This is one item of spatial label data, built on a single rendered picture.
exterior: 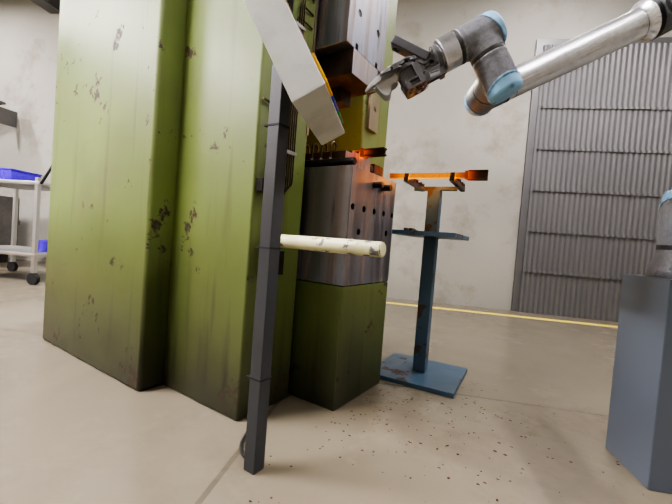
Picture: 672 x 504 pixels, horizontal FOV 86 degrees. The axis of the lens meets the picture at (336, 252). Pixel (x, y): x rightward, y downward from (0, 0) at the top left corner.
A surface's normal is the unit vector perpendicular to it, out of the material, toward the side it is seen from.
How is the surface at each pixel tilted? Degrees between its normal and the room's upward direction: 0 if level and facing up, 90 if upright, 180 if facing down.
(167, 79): 90
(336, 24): 90
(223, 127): 90
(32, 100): 90
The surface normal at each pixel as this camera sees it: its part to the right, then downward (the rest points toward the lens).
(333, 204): -0.55, -0.02
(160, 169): 0.83, 0.08
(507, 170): -0.18, 0.02
